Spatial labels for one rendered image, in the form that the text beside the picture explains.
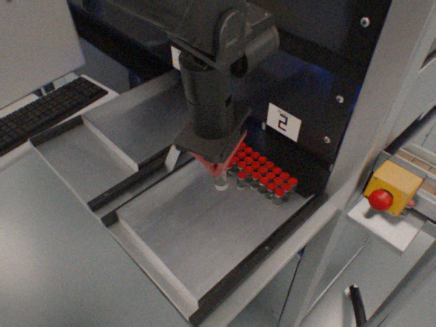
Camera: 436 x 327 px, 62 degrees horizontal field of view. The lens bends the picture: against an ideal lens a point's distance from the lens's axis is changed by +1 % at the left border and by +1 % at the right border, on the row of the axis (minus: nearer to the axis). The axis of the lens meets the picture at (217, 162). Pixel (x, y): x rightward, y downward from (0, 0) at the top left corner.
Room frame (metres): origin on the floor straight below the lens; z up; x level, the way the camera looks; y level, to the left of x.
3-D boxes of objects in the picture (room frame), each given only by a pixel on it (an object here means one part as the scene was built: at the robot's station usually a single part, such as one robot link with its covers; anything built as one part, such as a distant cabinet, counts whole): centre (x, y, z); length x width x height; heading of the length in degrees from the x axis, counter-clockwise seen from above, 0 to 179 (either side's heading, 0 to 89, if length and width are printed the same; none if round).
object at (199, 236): (0.46, 0.00, 0.90); 0.34 x 0.26 x 0.04; 133
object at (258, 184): (0.54, -0.08, 0.90); 0.18 x 0.02 x 0.05; 43
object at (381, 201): (0.41, -0.31, 0.99); 0.04 x 0.04 x 0.04; 44
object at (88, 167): (0.61, 0.09, 0.87); 0.70 x 0.48 x 0.02; 44
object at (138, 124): (0.78, 0.16, 0.90); 0.34 x 0.26 x 0.04; 134
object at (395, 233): (0.46, -0.38, 0.87); 0.14 x 0.13 x 0.02; 134
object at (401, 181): (0.44, -0.34, 1.00); 0.08 x 0.07 x 0.07; 134
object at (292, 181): (0.57, -0.11, 0.90); 0.18 x 0.02 x 0.05; 43
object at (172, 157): (0.56, 0.15, 0.91); 0.14 x 0.03 x 0.06; 135
